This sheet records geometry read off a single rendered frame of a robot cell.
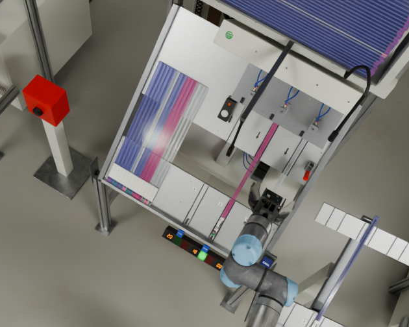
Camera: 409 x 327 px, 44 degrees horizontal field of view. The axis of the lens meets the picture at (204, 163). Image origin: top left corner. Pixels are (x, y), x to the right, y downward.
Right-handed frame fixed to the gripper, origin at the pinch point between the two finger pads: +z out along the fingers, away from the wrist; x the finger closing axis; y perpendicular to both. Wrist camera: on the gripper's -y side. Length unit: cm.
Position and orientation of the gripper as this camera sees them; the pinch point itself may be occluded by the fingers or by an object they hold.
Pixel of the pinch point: (272, 195)
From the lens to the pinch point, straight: 167.9
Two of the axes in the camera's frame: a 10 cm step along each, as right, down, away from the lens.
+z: 3.6, -4.5, 8.2
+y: 3.6, -7.4, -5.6
